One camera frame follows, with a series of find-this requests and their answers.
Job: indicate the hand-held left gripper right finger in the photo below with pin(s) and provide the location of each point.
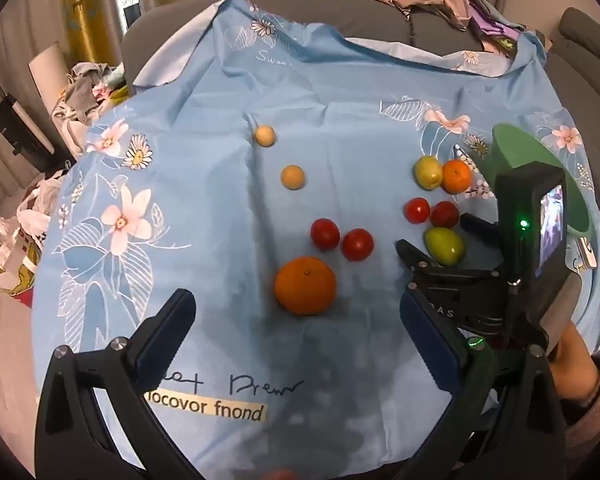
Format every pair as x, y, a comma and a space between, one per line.
427, 342

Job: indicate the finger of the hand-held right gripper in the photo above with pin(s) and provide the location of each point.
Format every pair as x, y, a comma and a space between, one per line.
477, 227
416, 256

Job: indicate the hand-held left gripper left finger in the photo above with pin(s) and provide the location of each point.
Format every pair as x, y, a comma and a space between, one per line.
166, 327

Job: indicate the green jujube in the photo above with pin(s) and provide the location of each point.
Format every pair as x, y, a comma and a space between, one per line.
445, 246

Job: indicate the red cherry tomato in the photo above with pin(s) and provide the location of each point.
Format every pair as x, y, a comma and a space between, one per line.
445, 214
416, 210
325, 233
357, 244

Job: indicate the small orange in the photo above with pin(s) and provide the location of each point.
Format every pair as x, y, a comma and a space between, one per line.
457, 176

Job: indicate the green bowl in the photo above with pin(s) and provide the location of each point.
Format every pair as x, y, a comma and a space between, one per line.
520, 150

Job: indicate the yellow-green jujube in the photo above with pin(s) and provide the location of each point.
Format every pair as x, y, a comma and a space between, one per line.
426, 172

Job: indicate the large orange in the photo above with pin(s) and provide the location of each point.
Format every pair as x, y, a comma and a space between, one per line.
305, 286

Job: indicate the person's right forearm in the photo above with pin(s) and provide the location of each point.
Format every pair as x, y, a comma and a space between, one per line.
597, 410

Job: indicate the person's right hand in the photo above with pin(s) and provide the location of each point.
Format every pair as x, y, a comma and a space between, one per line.
572, 355

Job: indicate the blue floral cloth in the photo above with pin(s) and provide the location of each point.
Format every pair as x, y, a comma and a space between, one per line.
205, 210

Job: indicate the beige round fruit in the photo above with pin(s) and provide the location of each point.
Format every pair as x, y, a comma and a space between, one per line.
292, 177
265, 136

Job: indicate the white plastic bag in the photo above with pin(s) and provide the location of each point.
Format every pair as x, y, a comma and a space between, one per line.
25, 220

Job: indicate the purple garment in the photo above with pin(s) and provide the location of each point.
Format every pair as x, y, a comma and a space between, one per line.
490, 25

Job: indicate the grey sofa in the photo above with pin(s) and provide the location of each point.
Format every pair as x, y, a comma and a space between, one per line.
380, 17

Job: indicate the pile of clothes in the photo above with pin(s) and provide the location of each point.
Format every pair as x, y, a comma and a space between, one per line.
85, 90

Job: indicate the black box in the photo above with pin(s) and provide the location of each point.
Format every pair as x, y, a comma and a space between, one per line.
15, 125

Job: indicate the white board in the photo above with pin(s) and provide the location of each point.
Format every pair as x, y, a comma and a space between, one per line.
47, 67

